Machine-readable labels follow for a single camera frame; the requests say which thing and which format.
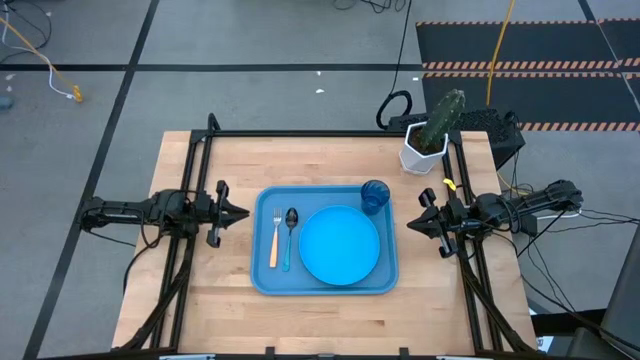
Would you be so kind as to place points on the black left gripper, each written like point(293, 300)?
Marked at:
point(217, 215)

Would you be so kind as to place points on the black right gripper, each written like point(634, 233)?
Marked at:
point(447, 222)

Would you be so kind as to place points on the dark blue plastic cup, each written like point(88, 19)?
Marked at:
point(375, 197)

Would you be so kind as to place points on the blue plastic tray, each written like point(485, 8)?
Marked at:
point(265, 280)

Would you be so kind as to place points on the round blue plate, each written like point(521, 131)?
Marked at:
point(340, 245)

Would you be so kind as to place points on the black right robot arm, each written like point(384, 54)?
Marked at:
point(525, 202)

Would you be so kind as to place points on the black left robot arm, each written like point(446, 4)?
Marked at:
point(165, 210)

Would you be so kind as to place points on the white hexagonal plant pot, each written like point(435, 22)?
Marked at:
point(415, 162)

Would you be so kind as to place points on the black power adapter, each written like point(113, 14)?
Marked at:
point(529, 226)

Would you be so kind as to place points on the green cactus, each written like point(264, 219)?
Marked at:
point(442, 120)

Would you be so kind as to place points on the grey chair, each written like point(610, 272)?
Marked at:
point(625, 300)

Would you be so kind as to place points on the black hazard-striped floor mat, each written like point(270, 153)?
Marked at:
point(550, 45)

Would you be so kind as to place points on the black metal table frame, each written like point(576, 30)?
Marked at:
point(325, 133)

